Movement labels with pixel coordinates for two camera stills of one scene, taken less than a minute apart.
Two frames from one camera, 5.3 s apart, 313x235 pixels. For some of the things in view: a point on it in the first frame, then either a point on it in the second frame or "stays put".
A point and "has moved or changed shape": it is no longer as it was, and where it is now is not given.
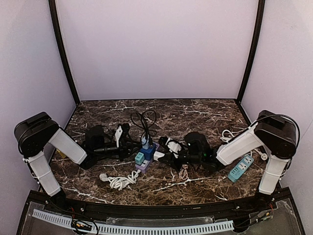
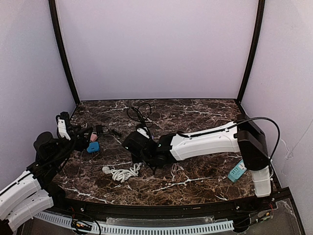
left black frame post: x=55 y=19 stays put
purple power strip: x=145 y=167 has moved or changed shape
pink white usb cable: x=183 y=173 has moved or changed shape
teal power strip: x=240 y=168 stays put
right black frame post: x=258 y=26 stays put
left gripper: x=122 y=149 -> x=81 y=136
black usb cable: x=149 y=129 -> x=143 y=123
